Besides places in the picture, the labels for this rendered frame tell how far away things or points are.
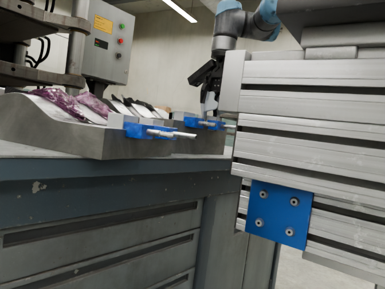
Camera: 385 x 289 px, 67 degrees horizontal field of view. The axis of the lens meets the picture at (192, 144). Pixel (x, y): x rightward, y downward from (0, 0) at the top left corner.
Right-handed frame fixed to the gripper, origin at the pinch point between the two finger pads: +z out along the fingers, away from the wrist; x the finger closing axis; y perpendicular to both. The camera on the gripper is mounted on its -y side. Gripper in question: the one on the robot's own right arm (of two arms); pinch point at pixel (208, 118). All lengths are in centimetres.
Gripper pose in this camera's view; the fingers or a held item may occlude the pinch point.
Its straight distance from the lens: 91.9
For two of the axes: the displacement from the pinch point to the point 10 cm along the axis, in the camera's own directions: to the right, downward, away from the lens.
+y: 7.6, 1.3, -6.3
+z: -1.3, 9.9, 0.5
